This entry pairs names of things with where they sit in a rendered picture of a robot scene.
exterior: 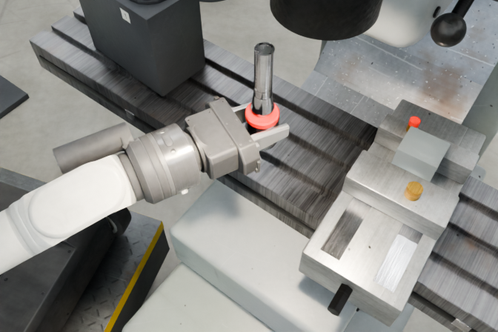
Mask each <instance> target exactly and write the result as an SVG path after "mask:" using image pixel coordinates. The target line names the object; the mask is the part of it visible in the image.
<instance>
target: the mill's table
mask: <svg viewBox="0 0 498 332"><path fill-rule="evenodd" d="M73 14H74V17H73V18H71V17H70V16H68V15H66V16H65V17H63V18H61V19H59V20H58V21H57V22H55V23H54V24H52V25H51V27H52V29H53V30H52V31H51V32H48V31H46V30H43V31H41V32H40V33H38V34H37V35H35V36H34V37H33V38H31V39H29V42H30V44H31V46H32V48H33V51H34V53H35V54H36V57H37V59H38V60H39V64H40V65H41V67H43V68H44V69H45V70H47V71H49V72H50V73H52V74H53V75H55V76H57V77H58V78H60V79H61V80H62V81H64V82H66V83H68V84H69V85H70V86H72V87H74V88H76V89H77V90H78V91H80V92H81V93H83V94H85V95H86V96H88V97H89V98H91V99H92V100H93V101H95V102H97V103H99V104H100V105H101V106H103V107H105V108H106V109H108V110H109V111H111V112H112V113H114V114H116V115H117V116H119V117H120V118H122V119H124V120H125V121H126V122H128V123H130V124H131V125H133V126H134V127H136V128H137V129H139V130H140V131H142V132H143V133H145V134H147V133H150V132H153V131H155V130H158V129H160V128H163V127H166V126H168V125H171V124H173V123H176V124H177V125H178V126H179V127H180V128H181V130H182V131H185V118H186V117H188V116H192V115H193V114H196V113H199V112H201V111H203V110H205V104H206V103H207V102H210V101H213V100H214V97H215V96H218V97H219V98H222V97H224V98H225V100H226V101H227V103H228V104H229V105H230V107H231V108H232V107H238V106H240V105H243V104H247V103H250V102H252V98H253V82H254V64H252V63H250V62H248V61H246V60H244V59H242V58H240V57H238V56H237V55H235V54H233V53H231V52H229V51H227V50H225V49H223V48H221V47H219V46H217V45H215V44H213V43H212V42H210V41H208V40H206V39H203V43H204V51H205V66H204V67H203V68H202V69H201V70H199V71H198V72H197V73H195V74H194V75H192V76H191V77H190V78H189V79H187V80H185V81H184V82H182V83H181V84H180V85H179V86H177V87H176V88H174V89H173V90H172V91H170V92H169V93H168V94H166V95H165V96H160V95H159V94H158V93H157V92H155V91H154V90H152V89H151V88H150V87H148V86H147V85H146V84H145V83H143V82H141V81H140V80H139V79H137V78H136V77H135V76H134V75H132V74H131V73H129V72H128V71H127V70H125V69H124V68H123V67H122V66H120V65H119V64H117V63H116V62H114V60H112V59H111V58H109V57H108V56H106V55H105V54H104V53H103V52H102V51H100V50H99V49H97V48H96V47H94V44H93V40H92V38H91V35H90V31H89V29H88V26H87V22H86V20H85V17H84V14H83V11H82V7H81V6H80V7H78V8H76V9H75V10H74V11H73ZM272 94H273V103H274V104H276V105H277V107H278V108H279V125H283V124H285V123H287V124H288V126H289V134H288V136H287V137H285V138H283V139H281V140H279V141H278V142H277V143H276V145H275V146H274V147H272V148H271V149H270V150H264V151H259V155H260V158H261V160H260V162H261V169H260V172H259V173H256V172H255V171H254V172H252V173H249V174H247V175H243V174H241V173H239V172H238V170H235V171H233V172H230V173H228V174H225V175H224V176H221V177H219V178H217V180H218V181H220V182H221V183H222V184H224V185H226V186H228V187H229V188H230V189H232V190H234V191H235V192H237V193H238V194H240V195H241V196H243V197H245V198H246V199H248V200H249V201H251V202H252V203H254V204H255V205H257V206H259V207H260V208H261V209H263V210H265V211H266V212H268V213H269V214H271V215H272V216H274V217H276V218H277V219H278V220H280V221H282V222H284V223H285V224H286V225H288V226H289V227H291V228H293V229H294V230H296V231H297V232H299V233H300V234H302V235H303V236H305V237H307V238H308V239H310V238H311V237H312V235H313V234H314V232H315V231H316V229H317V228H318V226H319V224H320V223H321V221H322V220H323V219H324V217H325V215H326V214H327V212H328V211H329V210H330V208H331V206H332V204H333V203H334V202H335V200H336V198H337V197H338V195H339V194H340V193H341V191H342V187H343V185H344V181H345V177H346V175H347V174H348V172H349V170H350V169H351V168H352V166H353V164H354V163H355V161H356V160H357V159H358V157H359V155H360V154H361V152H362V151H364V150H366V151H368V150H369V148H370V147H371V145H372V144H373V143H374V139H375V136H376V132H377V130H378V128H377V127H374V126H373V125H371V124H368V123H367V122H365V121H363V120H361V119H359V118H357V117H355V116H353V115H351V114H349V113H347V112H345V111H343V110H341V109H340V108H338V107H336V106H334V105H332V104H330V103H328V102H326V101H324V100H322V99H320V98H318V97H316V96H315V95H313V94H311V93H309V92H307V91H305V90H303V89H301V88H299V87H297V86H295V85H293V84H291V83H290V82H287V81H285V80H284V79H281V78H279V77H278V76H275V75H273V92H272ZM458 197H459V201H458V203H457V205H456V207H455V210H454V212H453V214H452V216H451V218H450V220H449V222H448V225H447V227H446V229H445V230H444V231H443V232H442V234H441V236H440V237H439V238H438V240H437V241H436V244H435V245H434V248H433V250H432V251H431V254H430V256H429V257H428V260H427V262H426V264H425V266H424V268H423V270H422V272H421V274H420V276H419V278H418V281H417V283H416V285H415V287H414V289H413V291H412V293H411V295H410V297H409V300H408V303H409V304H411V305H413V306H414V307H415V308H417V309H418V310H420V311H422V312H423V313H425V314H426V315H428V316H429V317H430V318H432V319H434V320H436V321H437V322H438V323H440V324H441V325H444V326H445V327H446V328H448V329H449V330H451V331H453V332H498V190H497V189H495V188H494V187H491V186H490V185H487V184H486V183H484V182H481V181H480V180H478V179H475V178H474V177H472V176H469V177H468V179H467V181H466V182H465V184H464V185H463V187H462V189H461V191H460V193H459V195H458Z"/></svg>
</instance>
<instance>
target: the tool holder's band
mask: <svg viewBox="0 0 498 332"><path fill-rule="evenodd" d="M250 106H251V103H250V104H249V105H248V106H247V107H246V109H245V119H246V121H247V123H248V124H249V125H250V126H252V127H254V128H257V129H268V128H271V127H273V126H274V125H275V124H276V123H277V122H278V121H279V108H278V107H277V105H276V104H274V110H273V112H272V113H270V115H269V116H266V117H258V116H257V115H256V114H255V113H254V112H253V111H252V110H251V107H250Z"/></svg>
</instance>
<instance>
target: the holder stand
mask: <svg viewBox="0 0 498 332"><path fill-rule="evenodd" d="M79 2H80V5H81V7H82V11H83V14H84V17H85V20H86V22H87V26H88V29H89V31H90V35H91V38H92V40H93V44H94V47H96V48H97V49H99V50H100V51H102V52H103V53H104V54H105V55H106V56H108V57H109V58H111V59H112V60H114V62H116V63H117V64H119V65H120V66H122V67H123V68H124V69H125V70H127V71H128V72H129V73H131V74H132V75H134V76H135V77H136V78H137V79H139V80H140V81H141V82H143V83H145V84H146V85H147V86H148V87H150V88H151V89H152V90H154V91H155V92H157V93H158V94H159V95H160V96H165V95H166V94H168V93H169V92H170V91H172V90H173V89H174V88H176V87H177V86H179V85H180V84H181V83H182V82H184V81H185V80H187V79H189V78H190V77H191V76H192V75H194V74H195V73H197V72H198V71H199V70H201V69H202V68H203V67H204V66H205V51H204V43H203V35H202V20H201V13H200V4H199V0H79Z"/></svg>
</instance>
